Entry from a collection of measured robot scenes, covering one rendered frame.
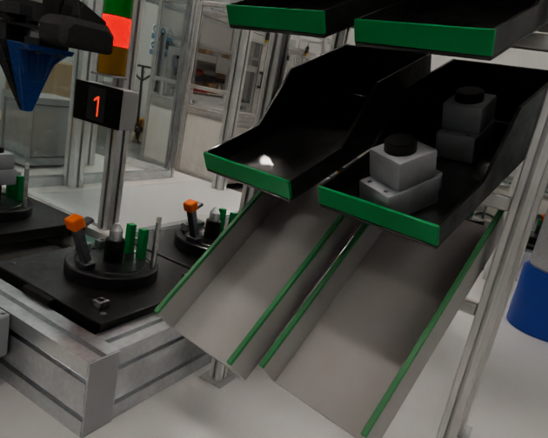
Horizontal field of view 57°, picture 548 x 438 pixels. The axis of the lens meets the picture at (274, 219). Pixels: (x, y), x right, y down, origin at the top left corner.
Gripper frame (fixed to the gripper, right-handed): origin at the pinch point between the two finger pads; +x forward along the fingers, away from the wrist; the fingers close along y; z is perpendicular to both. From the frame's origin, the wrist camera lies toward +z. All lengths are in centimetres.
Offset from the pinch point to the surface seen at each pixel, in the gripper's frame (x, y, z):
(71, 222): 18.8, 4.3, 10.5
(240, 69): -8, 65, 127
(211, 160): 5.2, -16.4, 12.1
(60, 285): 28.4, 5.0, 10.2
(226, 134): 17, 66, 126
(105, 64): -2.1, 23.0, 29.3
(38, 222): 28.5, 29.7, 23.3
